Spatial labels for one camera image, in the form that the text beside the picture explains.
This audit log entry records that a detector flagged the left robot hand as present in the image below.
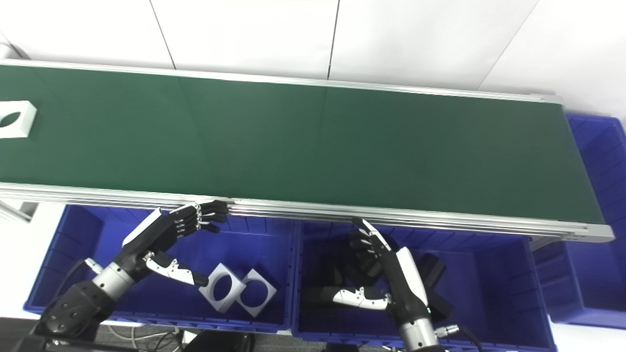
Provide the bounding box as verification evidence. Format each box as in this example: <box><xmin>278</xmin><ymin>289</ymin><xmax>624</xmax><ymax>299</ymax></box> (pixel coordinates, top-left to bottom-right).
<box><xmin>113</xmin><ymin>199</ymin><xmax>229</xmax><ymax>288</ymax></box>

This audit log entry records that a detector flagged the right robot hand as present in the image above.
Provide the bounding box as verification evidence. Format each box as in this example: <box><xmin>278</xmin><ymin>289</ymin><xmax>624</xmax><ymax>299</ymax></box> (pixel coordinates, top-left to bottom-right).
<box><xmin>333</xmin><ymin>217</ymin><xmax>433</xmax><ymax>323</ymax></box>

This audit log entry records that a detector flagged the white square part round hole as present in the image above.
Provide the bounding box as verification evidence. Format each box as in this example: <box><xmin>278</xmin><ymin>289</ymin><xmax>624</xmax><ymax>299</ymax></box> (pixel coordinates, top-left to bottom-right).
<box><xmin>198</xmin><ymin>263</ymin><xmax>245</xmax><ymax>313</ymax></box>
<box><xmin>236</xmin><ymin>268</ymin><xmax>277</xmax><ymax>317</ymax></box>
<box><xmin>0</xmin><ymin>101</ymin><xmax>37</xmax><ymax>139</ymax></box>

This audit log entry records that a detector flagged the black block part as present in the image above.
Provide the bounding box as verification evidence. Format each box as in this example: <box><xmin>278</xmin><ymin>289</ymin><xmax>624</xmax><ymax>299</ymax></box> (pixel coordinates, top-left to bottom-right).
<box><xmin>320</xmin><ymin>248</ymin><xmax>383</xmax><ymax>290</ymax></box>

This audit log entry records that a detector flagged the green conveyor belt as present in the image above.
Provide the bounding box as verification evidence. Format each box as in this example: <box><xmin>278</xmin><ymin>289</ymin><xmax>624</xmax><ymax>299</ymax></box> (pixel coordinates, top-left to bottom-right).
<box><xmin>0</xmin><ymin>59</ymin><xmax>615</xmax><ymax>244</ymax></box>
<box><xmin>0</xmin><ymin>65</ymin><xmax>606</xmax><ymax>225</ymax></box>

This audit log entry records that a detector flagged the blue plastic bin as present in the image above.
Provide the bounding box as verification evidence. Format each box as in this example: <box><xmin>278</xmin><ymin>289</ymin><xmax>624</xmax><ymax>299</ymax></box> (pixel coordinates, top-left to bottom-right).
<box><xmin>292</xmin><ymin>221</ymin><xmax>558</xmax><ymax>352</ymax></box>
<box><xmin>533</xmin><ymin>114</ymin><xmax>626</xmax><ymax>329</ymax></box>
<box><xmin>23</xmin><ymin>204</ymin><xmax>300</xmax><ymax>334</ymax></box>

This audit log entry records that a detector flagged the black box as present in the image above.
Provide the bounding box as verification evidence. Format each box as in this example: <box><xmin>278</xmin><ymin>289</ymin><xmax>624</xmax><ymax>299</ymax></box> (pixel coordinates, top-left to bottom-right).
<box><xmin>183</xmin><ymin>330</ymin><xmax>255</xmax><ymax>352</ymax></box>

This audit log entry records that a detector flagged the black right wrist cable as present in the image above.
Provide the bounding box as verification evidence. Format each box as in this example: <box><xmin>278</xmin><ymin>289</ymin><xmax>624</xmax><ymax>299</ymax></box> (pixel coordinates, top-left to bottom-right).
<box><xmin>434</xmin><ymin>324</ymin><xmax>484</xmax><ymax>352</ymax></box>

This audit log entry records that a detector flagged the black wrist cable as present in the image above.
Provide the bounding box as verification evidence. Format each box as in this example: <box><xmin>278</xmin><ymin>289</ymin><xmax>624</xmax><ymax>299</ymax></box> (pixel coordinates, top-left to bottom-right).
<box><xmin>434</xmin><ymin>324</ymin><xmax>484</xmax><ymax>352</ymax></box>
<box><xmin>51</xmin><ymin>258</ymin><xmax>104</xmax><ymax>300</ymax></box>

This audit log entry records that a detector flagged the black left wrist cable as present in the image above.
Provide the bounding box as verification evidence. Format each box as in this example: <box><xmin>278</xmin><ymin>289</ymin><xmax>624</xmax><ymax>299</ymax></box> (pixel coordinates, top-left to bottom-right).
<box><xmin>51</xmin><ymin>258</ymin><xmax>104</xmax><ymax>300</ymax></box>

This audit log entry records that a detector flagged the white floor cable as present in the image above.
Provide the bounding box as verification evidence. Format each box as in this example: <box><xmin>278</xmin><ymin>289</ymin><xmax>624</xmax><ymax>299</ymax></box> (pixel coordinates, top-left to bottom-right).
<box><xmin>107</xmin><ymin>325</ymin><xmax>182</xmax><ymax>352</ymax></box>

